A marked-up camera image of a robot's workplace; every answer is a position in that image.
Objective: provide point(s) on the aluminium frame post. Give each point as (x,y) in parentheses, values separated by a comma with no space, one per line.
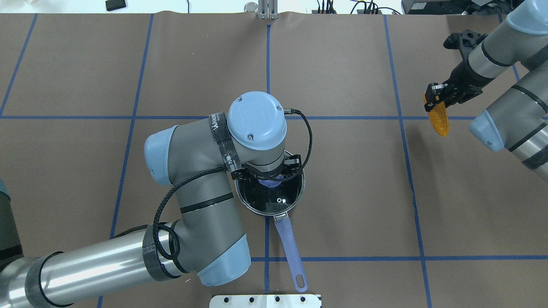
(268,9)

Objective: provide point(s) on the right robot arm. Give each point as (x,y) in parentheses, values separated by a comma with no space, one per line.
(515,120)

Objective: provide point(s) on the blue saucepan with handle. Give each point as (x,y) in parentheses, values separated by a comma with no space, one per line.
(284,228)

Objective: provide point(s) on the black small device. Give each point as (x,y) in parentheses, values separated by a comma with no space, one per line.
(112,5)

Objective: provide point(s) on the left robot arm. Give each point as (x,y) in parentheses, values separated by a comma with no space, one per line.
(196,227)

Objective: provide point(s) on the metal base plate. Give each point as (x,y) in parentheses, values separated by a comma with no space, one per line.
(267,301)

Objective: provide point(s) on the glass lid purple knob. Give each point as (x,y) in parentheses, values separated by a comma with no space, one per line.
(268,198)

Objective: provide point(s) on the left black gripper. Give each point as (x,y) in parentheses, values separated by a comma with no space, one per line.
(270,176)

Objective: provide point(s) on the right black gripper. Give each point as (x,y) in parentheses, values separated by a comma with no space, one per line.
(459,80)

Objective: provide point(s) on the yellow corn cob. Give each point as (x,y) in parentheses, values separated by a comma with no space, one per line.
(439,120)

